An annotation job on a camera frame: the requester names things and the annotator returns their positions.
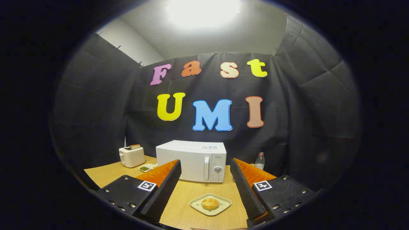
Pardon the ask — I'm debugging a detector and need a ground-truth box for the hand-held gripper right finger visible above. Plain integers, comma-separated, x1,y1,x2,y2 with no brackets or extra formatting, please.
230,157,318,228

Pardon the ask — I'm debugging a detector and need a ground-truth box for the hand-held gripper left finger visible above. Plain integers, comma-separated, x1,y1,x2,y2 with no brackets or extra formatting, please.
95,159,182,223

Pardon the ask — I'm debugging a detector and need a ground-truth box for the white square plate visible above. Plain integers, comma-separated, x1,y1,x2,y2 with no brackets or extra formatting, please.
189,194,233,216

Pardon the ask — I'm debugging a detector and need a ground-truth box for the white microwave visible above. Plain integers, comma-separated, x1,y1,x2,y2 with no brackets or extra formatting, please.
156,140,227,183

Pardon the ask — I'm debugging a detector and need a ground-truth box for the golden round bun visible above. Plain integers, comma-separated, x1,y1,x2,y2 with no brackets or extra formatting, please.
201,198,220,210

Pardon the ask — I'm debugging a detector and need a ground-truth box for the white divided dish with beans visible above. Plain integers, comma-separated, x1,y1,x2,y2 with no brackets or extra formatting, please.
139,163,158,173

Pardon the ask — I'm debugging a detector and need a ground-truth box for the clear bottle with red label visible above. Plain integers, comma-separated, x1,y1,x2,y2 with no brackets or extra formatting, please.
255,152,265,171

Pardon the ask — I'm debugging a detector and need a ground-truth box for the white toaster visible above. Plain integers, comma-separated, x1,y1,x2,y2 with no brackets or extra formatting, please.
119,145,146,168

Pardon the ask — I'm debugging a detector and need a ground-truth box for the black backdrop cloth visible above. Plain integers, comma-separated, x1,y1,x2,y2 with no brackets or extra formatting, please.
51,14,363,192

